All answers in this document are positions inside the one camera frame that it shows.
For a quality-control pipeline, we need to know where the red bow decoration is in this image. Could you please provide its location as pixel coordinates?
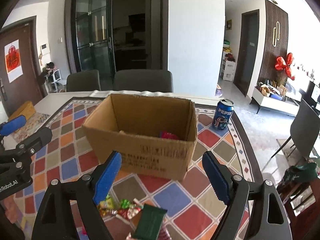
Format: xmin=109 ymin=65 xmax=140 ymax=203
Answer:
xmin=275 ymin=53 xmax=295 ymax=80

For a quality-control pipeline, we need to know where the grey dining chair left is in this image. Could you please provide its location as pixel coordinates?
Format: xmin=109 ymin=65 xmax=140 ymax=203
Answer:
xmin=66 ymin=69 xmax=101 ymax=92

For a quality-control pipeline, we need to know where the yellow green candy packet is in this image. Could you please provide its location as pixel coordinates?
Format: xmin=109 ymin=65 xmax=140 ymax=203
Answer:
xmin=98 ymin=193 xmax=117 ymax=217

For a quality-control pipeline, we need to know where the red white snack packet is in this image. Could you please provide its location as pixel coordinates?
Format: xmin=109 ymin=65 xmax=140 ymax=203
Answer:
xmin=117 ymin=198 xmax=143 ymax=220

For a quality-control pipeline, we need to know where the black glass sliding door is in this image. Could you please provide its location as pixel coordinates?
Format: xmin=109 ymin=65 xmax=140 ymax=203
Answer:
xmin=64 ymin=0 xmax=168 ymax=88

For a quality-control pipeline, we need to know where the grey dining chair right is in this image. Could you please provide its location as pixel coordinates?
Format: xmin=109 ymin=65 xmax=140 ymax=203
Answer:
xmin=113 ymin=69 xmax=174 ymax=93

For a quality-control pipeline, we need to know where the dark side chair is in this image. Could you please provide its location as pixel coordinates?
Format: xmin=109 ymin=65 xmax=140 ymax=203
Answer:
xmin=272 ymin=99 xmax=319 ymax=159

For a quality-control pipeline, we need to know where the magenta snack packet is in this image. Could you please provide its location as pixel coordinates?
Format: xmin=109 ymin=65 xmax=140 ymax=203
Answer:
xmin=160 ymin=131 xmax=179 ymax=140

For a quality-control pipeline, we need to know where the brown cardboard box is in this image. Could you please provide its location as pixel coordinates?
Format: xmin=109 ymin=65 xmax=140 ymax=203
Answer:
xmin=82 ymin=94 xmax=197 ymax=180

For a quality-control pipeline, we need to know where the blue Pepsi can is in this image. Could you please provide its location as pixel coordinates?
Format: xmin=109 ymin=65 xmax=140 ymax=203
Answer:
xmin=212 ymin=99 xmax=234 ymax=131

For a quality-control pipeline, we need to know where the green bag on chair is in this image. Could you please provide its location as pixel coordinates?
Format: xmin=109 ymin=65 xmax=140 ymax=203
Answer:
xmin=281 ymin=163 xmax=318 ymax=184

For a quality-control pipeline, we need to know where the patterned placemat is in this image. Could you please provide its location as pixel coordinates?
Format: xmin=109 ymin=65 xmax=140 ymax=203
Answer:
xmin=12 ymin=112 xmax=50 ymax=143

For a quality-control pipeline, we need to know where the colourful checkered tablecloth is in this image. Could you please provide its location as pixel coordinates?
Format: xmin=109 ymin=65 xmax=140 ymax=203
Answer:
xmin=13 ymin=95 xmax=262 ymax=239

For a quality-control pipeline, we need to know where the brown entrance door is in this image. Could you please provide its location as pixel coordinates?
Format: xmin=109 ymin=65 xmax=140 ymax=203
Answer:
xmin=1 ymin=16 xmax=47 ymax=116

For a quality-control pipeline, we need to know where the white TV cabinet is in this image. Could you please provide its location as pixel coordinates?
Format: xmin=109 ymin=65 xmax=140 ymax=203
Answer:
xmin=250 ymin=88 xmax=299 ymax=116

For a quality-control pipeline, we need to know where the dark green snack packet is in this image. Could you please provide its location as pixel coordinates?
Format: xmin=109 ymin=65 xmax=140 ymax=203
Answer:
xmin=132 ymin=204 xmax=167 ymax=240

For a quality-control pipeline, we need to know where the red fu door poster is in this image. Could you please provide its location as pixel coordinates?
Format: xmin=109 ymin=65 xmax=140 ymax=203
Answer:
xmin=4 ymin=40 xmax=23 ymax=83

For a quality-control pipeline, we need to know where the grey dining chair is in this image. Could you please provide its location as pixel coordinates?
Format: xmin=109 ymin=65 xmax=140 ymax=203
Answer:
xmin=66 ymin=69 xmax=101 ymax=92
xmin=113 ymin=69 xmax=174 ymax=93

